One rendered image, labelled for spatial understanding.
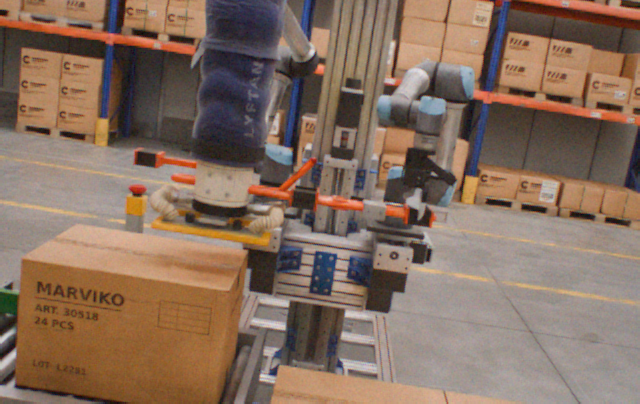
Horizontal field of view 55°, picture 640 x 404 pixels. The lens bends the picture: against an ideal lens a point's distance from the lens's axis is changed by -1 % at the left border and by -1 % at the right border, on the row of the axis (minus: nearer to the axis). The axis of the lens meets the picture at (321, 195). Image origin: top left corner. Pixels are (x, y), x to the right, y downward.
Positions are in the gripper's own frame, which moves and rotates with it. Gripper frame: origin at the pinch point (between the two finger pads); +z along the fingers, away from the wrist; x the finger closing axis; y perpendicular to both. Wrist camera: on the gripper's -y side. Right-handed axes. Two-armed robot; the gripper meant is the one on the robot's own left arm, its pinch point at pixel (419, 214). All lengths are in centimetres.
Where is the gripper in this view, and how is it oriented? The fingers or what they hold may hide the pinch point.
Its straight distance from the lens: 194.3
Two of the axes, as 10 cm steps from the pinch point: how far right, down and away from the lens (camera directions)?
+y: -9.9, -1.5, 0.0
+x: -0.3, 1.9, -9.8
